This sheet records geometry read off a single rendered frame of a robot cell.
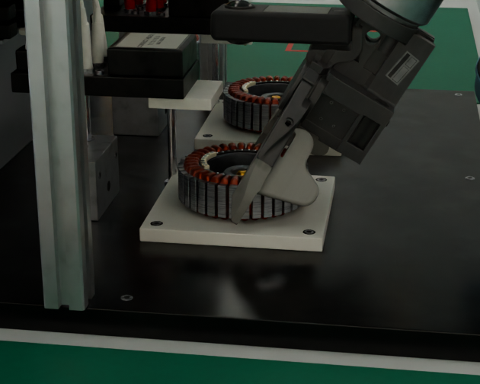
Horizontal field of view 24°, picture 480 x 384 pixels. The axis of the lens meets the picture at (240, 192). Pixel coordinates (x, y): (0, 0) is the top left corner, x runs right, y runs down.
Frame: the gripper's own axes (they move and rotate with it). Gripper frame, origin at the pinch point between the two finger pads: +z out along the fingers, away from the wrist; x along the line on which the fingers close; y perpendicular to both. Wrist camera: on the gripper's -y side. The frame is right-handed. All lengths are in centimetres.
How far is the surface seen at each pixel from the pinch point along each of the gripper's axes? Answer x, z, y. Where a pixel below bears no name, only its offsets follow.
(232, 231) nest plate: -7.1, 0.6, 1.1
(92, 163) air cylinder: -3.8, 3.3, -11.7
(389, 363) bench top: -20.9, -3.0, 14.1
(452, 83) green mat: 55, -6, 20
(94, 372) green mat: -25.5, 6.7, -3.1
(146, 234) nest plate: -7.5, 4.6, -4.8
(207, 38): 21.2, -4.0, -9.6
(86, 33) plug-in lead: -3.1, -6.0, -17.3
